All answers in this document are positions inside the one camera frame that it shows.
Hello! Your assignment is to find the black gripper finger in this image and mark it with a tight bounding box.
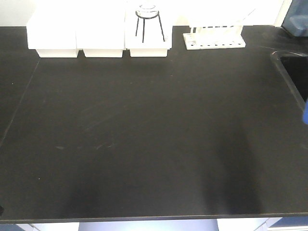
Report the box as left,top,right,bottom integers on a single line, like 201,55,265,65
0,206,4,216

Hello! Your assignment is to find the blue microfiber cloth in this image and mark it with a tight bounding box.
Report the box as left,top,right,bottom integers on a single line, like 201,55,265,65
302,99,308,125

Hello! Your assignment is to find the left white storage bin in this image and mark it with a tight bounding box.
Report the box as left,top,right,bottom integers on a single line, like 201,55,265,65
26,9,79,58

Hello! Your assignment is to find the white storage bin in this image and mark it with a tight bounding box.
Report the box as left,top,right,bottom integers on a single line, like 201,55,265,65
125,8,173,57
76,9,125,58
26,9,79,58

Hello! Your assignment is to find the middle white storage bin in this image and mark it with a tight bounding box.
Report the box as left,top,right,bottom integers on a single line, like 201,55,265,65
76,9,125,58

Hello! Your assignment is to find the right white storage bin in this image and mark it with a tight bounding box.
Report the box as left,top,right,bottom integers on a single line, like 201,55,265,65
125,8,173,57

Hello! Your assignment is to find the clear glass flask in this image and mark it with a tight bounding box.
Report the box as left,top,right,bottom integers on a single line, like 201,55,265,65
136,4,158,18

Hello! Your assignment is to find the white test tube rack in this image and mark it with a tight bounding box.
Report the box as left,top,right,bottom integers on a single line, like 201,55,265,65
183,9,255,50

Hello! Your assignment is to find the black lab sink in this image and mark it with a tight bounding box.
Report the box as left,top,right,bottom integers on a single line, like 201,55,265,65
271,51,308,111

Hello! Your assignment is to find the blue bin at corner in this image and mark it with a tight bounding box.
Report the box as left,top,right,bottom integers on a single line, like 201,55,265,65
282,0,308,37

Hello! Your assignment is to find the black wire tripod stand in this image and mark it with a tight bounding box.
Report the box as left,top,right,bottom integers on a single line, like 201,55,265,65
135,10,166,43

